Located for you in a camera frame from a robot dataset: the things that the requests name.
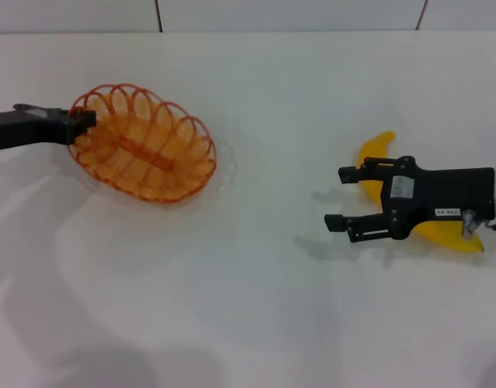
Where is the yellow banana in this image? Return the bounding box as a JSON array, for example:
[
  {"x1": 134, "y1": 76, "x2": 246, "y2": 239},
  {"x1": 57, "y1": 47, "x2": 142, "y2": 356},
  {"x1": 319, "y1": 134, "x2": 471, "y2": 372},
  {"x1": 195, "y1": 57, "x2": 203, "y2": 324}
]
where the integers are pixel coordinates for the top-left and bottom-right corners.
[{"x1": 355, "y1": 129, "x2": 486, "y2": 255}]

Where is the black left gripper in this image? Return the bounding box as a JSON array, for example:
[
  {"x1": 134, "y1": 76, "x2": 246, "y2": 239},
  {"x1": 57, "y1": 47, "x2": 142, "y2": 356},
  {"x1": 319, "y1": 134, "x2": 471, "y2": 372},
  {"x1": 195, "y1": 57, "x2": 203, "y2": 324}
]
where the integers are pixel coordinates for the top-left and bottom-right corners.
[{"x1": 0, "y1": 103, "x2": 98, "y2": 153}]

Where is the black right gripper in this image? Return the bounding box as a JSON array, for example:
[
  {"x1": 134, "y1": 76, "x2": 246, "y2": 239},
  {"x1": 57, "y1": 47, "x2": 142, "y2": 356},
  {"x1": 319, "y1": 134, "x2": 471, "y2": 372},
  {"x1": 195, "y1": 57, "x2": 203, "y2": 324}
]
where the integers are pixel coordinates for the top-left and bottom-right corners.
[{"x1": 324, "y1": 154, "x2": 496, "y2": 245}]

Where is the orange woven plastic basket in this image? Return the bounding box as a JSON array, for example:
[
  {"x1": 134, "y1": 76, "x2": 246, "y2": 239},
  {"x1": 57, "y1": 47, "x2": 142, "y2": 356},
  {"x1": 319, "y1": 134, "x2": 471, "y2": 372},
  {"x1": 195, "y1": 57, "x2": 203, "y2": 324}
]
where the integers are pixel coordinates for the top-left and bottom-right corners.
[{"x1": 66, "y1": 82, "x2": 218, "y2": 205}]

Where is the silver metal cable connector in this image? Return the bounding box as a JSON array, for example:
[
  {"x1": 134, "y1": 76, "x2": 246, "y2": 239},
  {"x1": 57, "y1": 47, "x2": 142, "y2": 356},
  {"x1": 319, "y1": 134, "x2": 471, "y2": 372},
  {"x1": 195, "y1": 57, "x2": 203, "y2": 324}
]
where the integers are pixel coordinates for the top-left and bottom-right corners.
[{"x1": 460, "y1": 209, "x2": 496, "y2": 242}]

